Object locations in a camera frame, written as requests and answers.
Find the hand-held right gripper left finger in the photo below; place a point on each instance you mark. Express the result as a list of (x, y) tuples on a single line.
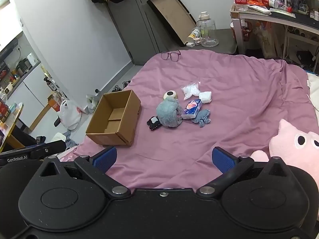
[(106, 157)]

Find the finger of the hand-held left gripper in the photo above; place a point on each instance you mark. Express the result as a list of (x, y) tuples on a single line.
[(49, 147)]

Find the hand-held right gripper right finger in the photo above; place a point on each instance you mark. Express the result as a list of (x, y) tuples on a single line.
[(223, 160)]

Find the brown cardboard box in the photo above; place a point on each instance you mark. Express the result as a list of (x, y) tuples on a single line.
[(107, 139)]

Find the blue knitted cloth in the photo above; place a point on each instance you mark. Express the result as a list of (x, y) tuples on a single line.
[(201, 118)]

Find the small black pouch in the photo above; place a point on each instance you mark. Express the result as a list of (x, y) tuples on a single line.
[(153, 122)]

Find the blue and pink tissue packet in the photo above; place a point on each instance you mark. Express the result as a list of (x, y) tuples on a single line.
[(191, 109)]

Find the white soft pack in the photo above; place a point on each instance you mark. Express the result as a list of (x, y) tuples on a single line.
[(205, 97)]

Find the blue-grey fluffy plush toy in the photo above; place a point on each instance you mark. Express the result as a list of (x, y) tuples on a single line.
[(168, 114)]

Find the white plastic bag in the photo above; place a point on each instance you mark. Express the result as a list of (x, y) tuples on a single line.
[(69, 114)]

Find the yellow wooden table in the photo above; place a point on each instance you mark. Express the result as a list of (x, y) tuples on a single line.
[(12, 122)]

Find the orange box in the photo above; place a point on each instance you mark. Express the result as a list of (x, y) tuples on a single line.
[(53, 103)]

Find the crumpled clear plastic bag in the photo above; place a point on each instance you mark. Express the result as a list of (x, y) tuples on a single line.
[(91, 102)]

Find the pink blanket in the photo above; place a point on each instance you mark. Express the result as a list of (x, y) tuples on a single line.
[(236, 104)]

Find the pink plush pig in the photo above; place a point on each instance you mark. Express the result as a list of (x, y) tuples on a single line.
[(286, 149)]

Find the white kitchen cabinet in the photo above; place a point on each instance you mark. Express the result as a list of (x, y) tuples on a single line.
[(32, 84)]

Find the clear bag of white filling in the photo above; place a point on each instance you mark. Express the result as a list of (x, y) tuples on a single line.
[(190, 90)]

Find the black kitchen appliance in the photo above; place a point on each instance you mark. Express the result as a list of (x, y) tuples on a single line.
[(23, 66)]

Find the purple-framed glasses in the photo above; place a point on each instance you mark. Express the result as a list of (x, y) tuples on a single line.
[(170, 54)]

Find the small white boxes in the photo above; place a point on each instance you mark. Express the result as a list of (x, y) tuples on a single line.
[(194, 42)]

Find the white desk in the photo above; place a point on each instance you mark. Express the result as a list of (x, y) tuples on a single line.
[(241, 34)]

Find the beige tote bag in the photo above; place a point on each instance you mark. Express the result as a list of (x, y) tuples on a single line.
[(265, 39)]

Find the large clear water jug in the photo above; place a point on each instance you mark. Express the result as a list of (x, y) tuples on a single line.
[(208, 32)]

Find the red cup with white lid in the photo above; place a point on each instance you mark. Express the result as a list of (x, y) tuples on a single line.
[(233, 31)]

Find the white bottle with yellow label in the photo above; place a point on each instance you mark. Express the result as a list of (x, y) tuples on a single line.
[(194, 33)]

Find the grey door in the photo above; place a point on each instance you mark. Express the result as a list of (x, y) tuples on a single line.
[(134, 29)]

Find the white remote control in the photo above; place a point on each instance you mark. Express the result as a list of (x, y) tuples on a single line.
[(259, 9)]

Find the long flat cardboard tray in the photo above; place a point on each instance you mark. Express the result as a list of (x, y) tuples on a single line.
[(172, 12)]

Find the lying bottle with red label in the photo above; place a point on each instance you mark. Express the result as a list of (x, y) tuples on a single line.
[(271, 1)]

